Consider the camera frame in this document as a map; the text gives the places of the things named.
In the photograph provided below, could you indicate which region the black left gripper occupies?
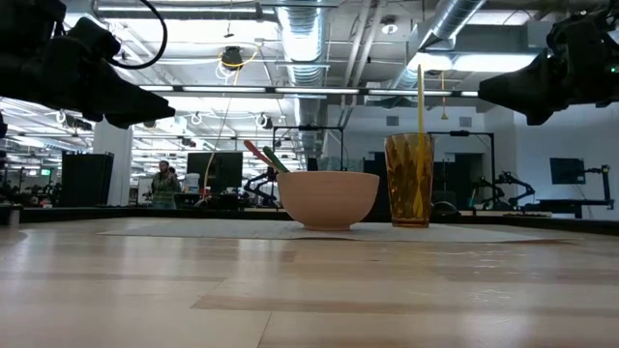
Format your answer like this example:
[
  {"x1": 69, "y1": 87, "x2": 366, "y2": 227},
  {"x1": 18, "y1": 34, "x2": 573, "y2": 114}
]
[{"x1": 0, "y1": 36, "x2": 176, "y2": 131}]

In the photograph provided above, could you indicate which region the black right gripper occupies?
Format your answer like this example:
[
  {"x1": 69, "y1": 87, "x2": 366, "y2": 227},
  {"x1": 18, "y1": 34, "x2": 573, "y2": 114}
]
[{"x1": 478, "y1": 8, "x2": 619, "y2": 127}]

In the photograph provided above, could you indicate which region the green plastic utensil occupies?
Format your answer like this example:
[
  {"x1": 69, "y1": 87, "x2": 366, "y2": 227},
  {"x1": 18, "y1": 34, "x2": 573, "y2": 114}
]
[{"x1": 262, "y1": 145, "x2": 291, "y2": 174}]

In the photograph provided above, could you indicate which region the amber faceted glass tumbler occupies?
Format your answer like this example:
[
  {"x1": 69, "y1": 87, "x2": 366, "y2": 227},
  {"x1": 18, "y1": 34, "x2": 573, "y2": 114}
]
[{"x1": 383, "y1": 132, "x2": 435, "y2": 229}]

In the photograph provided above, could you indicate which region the white square pillar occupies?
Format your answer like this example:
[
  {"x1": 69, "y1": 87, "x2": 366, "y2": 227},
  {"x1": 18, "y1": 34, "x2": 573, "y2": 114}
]
[{"x1": 92, "y1": 118, "x2": 134, "y2": 207}]

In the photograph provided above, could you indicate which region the black partition panel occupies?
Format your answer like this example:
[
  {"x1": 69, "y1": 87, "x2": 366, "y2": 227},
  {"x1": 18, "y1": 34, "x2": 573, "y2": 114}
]
[{"x1": 60, "y1": 151, "x2": 115, "y2": 208}]

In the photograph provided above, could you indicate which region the yellow hanging pendant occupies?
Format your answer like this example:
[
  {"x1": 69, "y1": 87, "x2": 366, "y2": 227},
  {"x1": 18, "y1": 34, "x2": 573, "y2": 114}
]
[{"x1": 438, "y1": 71, "x2": 449, "y2": 121}]

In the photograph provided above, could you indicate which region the background dark table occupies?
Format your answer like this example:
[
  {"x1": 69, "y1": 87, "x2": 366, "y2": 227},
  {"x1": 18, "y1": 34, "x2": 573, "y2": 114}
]
[{"x1": 524, "y1": 196, "x2": 615, "y2": 219}]

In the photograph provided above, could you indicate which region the black desk monitor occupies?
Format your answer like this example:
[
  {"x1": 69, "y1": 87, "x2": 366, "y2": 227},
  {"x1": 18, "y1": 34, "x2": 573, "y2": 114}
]
[{"x1": 186, "y1": 151, "x2": 244, "y2": 195}]

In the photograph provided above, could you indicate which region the grey woven placemat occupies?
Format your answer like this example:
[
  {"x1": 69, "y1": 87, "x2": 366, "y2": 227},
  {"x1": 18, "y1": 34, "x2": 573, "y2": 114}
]
[{"x1": 96, "y1": 219, "x2": 552, "y2": 244}]

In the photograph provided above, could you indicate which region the black round device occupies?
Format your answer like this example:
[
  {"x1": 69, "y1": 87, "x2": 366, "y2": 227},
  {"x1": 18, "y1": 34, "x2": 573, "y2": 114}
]
[{"x1": 431, "y1": 200, "x2": 460, "y2": 217}]

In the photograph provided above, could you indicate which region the small grey bin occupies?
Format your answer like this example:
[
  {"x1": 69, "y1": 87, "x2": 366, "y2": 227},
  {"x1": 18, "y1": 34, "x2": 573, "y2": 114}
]
[{"x1": 0, "y1": 202, "x2": 24, "y2": 226}]

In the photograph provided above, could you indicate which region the pink ceramic bowl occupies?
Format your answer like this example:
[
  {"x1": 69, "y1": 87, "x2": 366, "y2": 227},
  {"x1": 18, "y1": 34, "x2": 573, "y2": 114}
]
[{"x1": 276, "y1": 170, "x2": 381, "y2": 232}]

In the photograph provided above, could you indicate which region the black wall monitor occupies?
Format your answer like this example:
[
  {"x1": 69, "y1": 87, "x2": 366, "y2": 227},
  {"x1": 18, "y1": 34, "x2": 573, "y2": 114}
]
[{"x1": 549, "y1": 157, "x2": 587, "y2": 186}]

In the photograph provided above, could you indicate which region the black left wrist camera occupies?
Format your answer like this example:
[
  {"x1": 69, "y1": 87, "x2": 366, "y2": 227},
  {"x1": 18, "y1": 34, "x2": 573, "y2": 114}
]
[{"x1": 66, "y1": 16, "x2": 122, "y2": 62}]

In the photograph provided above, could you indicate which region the black stand frame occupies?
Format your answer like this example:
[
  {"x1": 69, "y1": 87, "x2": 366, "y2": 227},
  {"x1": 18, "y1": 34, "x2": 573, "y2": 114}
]
[
  {"x1": 272, "y1": 126, "x2": 345, "y2": 171},
  {"x1": 427, "y1": 130, "x2": 496, "y2": 212}
]

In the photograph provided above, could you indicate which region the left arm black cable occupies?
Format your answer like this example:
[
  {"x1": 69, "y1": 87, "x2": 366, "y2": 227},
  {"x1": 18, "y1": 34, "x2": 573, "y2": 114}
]
[{"x1": 108, "y1": 0, "x2": 169, "y2": 71}]

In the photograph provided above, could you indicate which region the black aluminium table frame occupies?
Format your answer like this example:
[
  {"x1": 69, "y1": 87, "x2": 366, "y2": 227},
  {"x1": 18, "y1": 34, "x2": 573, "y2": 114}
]
[{"x1": 0, "y1": 205, "x2": 619, "y2": 237}]

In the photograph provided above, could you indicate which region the black ceiling cable reel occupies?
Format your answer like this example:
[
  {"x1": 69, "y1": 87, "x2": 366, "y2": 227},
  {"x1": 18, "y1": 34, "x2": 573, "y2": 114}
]
[{"x1": 221, "y1": 45, "x2": 244, "y2": 72}]

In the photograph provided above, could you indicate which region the silver air duct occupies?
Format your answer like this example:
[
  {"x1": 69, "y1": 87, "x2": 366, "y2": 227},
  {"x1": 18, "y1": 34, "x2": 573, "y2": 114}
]
[{"x1": 278, "y1": 0, "x2": 330, "y2": 156}]

